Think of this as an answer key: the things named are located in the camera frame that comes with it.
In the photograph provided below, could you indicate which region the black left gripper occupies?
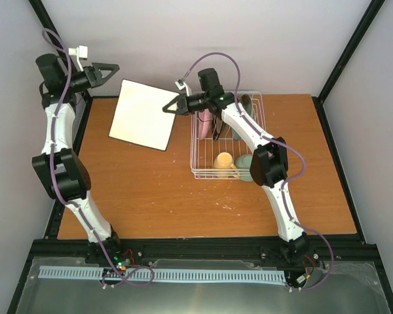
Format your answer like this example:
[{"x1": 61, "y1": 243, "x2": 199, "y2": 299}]
[{"x1": 62, "y1": 63, "x2": 119, "y2": 93}]

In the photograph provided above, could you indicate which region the pink plate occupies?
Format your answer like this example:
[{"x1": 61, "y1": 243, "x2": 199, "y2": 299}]
[{"x1": 197, "y1": 109, "x2": 212, "y2": 140}]

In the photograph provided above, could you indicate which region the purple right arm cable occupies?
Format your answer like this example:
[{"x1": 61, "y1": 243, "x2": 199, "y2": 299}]
[{"x1": 182, "y1": 52, "x2": 335, "y2": 292}]

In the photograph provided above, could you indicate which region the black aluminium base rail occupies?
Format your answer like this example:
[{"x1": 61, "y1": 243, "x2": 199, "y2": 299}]
[{"x1": 29, "y1": 235, "x2": 379, "y2": 266}]

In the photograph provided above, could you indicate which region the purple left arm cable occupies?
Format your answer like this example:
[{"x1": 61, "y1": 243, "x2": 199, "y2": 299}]
[{"x1": 41, "y1": 28, "x2": 155, "y2": 288}]

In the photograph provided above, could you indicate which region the yellow mug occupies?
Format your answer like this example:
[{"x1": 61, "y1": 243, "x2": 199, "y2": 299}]
[{"x1": 213, "y1": 152, "x2": 240, "y2": 179}]

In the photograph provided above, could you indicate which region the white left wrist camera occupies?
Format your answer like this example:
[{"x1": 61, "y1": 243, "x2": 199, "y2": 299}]
[{"x1": 68, "y1": 45, "x2": 88, "y2": 71}]

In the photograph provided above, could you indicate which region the white square plate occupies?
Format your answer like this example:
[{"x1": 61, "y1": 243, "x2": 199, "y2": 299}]
[{"x1": 109, "y1": 79, "x2": 179, "y2": 151}]

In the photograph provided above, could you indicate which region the white wire dish rack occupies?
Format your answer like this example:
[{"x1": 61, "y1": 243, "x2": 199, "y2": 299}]
[{"x1": 189, "y1": 90, "x2": 274, "y2": 181}]

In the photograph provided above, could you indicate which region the black enclosure frame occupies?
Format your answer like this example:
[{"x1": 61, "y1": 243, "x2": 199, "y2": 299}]
[{"x1": 6, "y1": 0, "x2": 393, "y2": 314}]

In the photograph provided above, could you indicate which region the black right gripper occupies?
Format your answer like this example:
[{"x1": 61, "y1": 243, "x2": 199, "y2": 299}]
[{"x1": 162, "y1": 92, "x2": 209, "y2": 116}]

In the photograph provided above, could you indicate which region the green ceramic bowl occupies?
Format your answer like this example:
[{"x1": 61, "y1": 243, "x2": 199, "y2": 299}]
[{"x1": 234, "y1": 154, "x2": 253, "y2": 182}]

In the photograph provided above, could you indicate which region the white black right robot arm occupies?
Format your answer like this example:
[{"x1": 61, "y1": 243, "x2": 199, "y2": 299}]
[{"x1": 162, "y1": 68, "x2": 309, "y2": 263}]

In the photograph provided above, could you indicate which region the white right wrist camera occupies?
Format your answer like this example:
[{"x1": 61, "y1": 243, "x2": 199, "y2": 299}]
[{"x1": 175, "y1": 78, "x2": 192, "y2": 96}]

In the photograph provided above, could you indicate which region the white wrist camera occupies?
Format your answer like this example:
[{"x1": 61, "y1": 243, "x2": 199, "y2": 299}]
[
  {"x1": 175, "y1": 78, "x2": 192, "y2": 96},
  {"x1": 68, "y1": 45, "x2": 88, "y2": 71}
]

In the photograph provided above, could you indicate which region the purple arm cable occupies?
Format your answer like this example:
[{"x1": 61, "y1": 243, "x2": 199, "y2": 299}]
[
  {"x1": 182, "y1": 52, "x2": 335, "y2": 292},
  {"x1": 41, "y1": 28, "x2": 155, "y2": 288}
]

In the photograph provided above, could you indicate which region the teal floral plate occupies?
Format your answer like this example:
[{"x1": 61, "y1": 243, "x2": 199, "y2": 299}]
[{"x1": 232, "y1": 94, "x2": 254, "y2": 141}]

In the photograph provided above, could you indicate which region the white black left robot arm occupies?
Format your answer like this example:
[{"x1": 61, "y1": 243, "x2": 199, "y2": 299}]
[{"x1": 31, "y1": 54, "x2": 123, "y2": 264}]

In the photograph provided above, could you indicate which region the black striped round plate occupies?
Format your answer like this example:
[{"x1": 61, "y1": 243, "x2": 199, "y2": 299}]
[{"x1": 212, "y1": 116, "x2": 224, "y2": 141}]

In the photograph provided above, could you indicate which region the light blue cable duct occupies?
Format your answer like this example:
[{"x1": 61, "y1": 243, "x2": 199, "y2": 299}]
[{"x1": 37, "y1": 266, "x2": 286, "y2": 285}]

